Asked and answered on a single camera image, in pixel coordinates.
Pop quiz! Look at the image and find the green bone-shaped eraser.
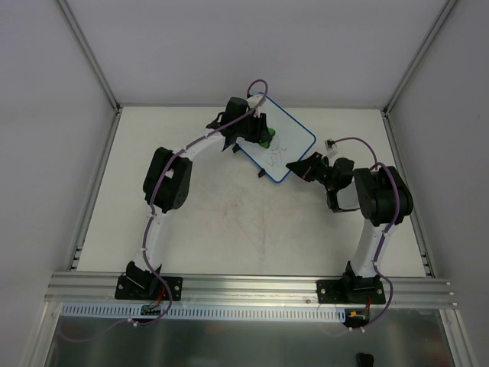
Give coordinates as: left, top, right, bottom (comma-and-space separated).
260, 128, 276, 148

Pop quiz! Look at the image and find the blue-framed whiteboard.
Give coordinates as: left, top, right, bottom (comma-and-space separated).
236, 97, 316, 184

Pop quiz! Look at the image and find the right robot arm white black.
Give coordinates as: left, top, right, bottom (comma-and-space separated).
286, 152, 413, 303

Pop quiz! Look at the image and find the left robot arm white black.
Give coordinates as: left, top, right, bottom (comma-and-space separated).
115, 94, 274, 303

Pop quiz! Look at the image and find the small black object bottom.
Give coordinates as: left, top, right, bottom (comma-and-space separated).
357, 353, 374, 367

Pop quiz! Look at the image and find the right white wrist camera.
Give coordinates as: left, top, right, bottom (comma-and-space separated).
325, 139, 338, 158

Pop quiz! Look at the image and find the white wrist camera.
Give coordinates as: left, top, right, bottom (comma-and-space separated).
246, 94, 266, 116
325, 139, 338, 158

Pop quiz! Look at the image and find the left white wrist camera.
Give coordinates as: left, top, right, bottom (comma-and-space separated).
246, 94, 266, 116

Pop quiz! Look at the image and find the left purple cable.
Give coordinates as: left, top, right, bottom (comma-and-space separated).
57, 79, 269, 341

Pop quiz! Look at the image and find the purple cable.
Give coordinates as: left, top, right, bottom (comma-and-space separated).
330, 136, 406, 333
57, 79, 269, 341

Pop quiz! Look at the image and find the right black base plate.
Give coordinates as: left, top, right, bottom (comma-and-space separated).
316, 277, 386, 305

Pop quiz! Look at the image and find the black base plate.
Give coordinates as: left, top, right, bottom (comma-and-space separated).
316, 277, 386, 305
115, 272, 183, 301

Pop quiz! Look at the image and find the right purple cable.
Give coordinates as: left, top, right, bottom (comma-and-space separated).
330, 136, 406, 333

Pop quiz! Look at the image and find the right aluminium frame post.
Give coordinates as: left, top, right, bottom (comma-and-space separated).
383, 0, 459, 115

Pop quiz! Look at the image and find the aluminium frame post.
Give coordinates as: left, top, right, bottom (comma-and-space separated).
54, 0, 121, 112
383, 0, 459, 115

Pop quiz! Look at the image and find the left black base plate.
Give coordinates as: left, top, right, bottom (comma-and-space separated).
115, 272, 183, 301

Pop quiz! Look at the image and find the left aluminium frame post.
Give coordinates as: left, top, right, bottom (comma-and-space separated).
54, 0, 121, 112

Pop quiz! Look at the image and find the white slotted cable duct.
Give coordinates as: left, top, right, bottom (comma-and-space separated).
60, 302, 347, 323

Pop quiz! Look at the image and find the aluminium front rail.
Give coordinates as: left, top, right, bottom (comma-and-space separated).
44, 271, 458, 309

